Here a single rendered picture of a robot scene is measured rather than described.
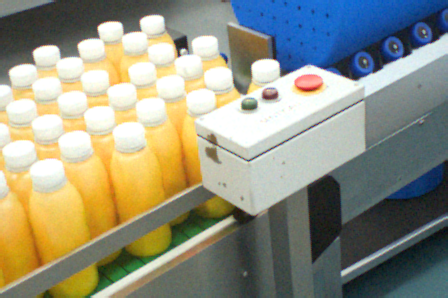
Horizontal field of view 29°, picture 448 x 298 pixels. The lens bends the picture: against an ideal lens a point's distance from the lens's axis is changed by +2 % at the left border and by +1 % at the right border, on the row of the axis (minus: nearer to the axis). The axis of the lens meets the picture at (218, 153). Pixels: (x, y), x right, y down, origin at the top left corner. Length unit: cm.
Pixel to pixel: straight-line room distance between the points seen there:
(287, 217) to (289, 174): 10
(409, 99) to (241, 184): 60
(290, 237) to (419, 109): 51
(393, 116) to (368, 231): 94
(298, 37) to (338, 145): 37
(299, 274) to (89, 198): 31
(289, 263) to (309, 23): 42
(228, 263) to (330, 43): 40
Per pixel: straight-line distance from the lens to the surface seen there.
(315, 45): 140
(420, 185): 255
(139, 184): 109
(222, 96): 119
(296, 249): 116
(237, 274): 123
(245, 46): 141
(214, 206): 119
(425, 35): 157
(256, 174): 100
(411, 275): 252
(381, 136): 151
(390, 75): 152
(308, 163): 106
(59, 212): 104
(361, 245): 238
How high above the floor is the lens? 159
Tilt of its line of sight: 31 degrees down
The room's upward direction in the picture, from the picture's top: 7 degrees counter-clockwise
